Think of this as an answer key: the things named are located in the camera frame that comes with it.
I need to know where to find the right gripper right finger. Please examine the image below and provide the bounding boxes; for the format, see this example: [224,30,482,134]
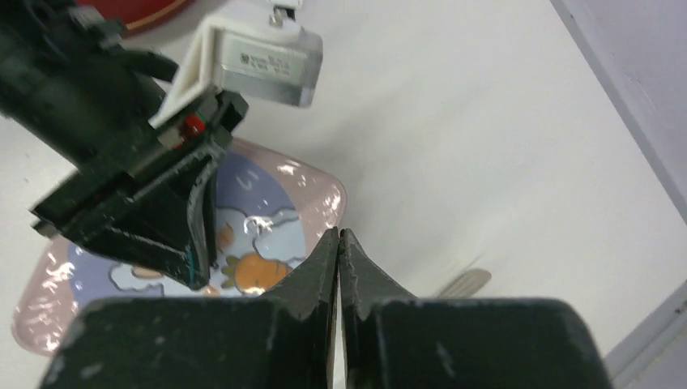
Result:
[339,229,612,388]

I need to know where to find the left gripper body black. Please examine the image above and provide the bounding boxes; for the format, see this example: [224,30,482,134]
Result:
[1,1,248,237]

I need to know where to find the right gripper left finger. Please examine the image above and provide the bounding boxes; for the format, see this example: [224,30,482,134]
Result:
[40,229,339,388]

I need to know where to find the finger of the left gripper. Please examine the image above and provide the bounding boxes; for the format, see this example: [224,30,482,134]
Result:
[70,155,220,290]

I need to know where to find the round red plate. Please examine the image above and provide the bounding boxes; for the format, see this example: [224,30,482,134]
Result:
[75,0,194,36]

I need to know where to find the metal serving tongs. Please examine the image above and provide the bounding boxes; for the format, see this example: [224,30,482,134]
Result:
[437,268,492,298]

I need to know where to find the square metal tray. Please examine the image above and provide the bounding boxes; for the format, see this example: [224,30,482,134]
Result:
[11,139,347,356]

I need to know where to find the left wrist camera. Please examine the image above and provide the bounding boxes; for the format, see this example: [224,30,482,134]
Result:
[150,1,323,128]

